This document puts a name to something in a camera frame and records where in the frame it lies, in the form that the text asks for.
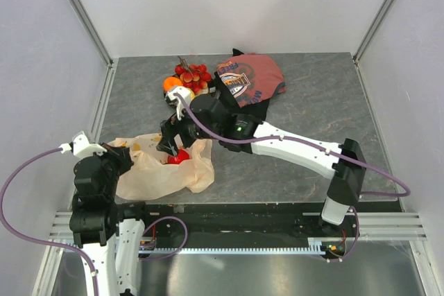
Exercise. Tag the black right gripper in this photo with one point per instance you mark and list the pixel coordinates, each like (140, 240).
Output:
(170, 128)

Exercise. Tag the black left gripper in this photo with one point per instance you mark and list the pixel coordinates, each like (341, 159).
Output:
(120, 153)

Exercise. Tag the red apple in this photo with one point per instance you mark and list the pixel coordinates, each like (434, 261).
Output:
(182, 155)

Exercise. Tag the beige banana print plastic bag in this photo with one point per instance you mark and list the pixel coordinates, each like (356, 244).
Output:
(151, 177)

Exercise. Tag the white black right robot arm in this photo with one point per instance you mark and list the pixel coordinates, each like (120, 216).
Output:
(205, 117)

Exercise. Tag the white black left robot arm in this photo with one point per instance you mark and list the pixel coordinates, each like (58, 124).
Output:
(108, 233)

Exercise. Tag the yellow pear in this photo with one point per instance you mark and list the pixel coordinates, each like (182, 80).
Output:
(192, 94)

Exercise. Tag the orange fruit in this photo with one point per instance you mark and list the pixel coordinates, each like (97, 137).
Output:
(171, 82)

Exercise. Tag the black fruit plate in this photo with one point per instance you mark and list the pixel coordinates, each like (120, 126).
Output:
(199, 87)

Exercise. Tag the red cherry tomatoes cluster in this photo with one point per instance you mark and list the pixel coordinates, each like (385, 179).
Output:
(188, 72)

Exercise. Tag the black folded garment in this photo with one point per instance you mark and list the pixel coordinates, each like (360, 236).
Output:
(259, 110)

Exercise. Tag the red printed folded t-shirt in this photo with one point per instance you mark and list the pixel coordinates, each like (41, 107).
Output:
(251, 78)

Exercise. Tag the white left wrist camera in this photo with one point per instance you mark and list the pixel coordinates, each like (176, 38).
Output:
(81, 147)

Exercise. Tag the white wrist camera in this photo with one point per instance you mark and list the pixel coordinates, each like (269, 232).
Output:
(81, 147)
(180, 97)

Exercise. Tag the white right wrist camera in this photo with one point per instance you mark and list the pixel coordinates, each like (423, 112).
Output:
(180, 97)

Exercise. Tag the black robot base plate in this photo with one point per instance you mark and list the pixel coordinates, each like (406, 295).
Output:
(240, 225)

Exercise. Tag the grey slotted cable duct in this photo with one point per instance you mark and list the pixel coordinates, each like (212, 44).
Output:
(313, 248)

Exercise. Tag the left aluminium frame post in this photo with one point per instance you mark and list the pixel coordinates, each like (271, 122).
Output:
(88, 25)

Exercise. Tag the aluminium frame post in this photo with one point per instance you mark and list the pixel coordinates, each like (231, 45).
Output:
(88, 25)
(372, 30)

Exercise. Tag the aluminium cross rail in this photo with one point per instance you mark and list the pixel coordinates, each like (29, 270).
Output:
(390, 226)

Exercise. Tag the right aluminium frame post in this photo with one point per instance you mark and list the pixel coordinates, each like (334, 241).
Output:
(372, 30)

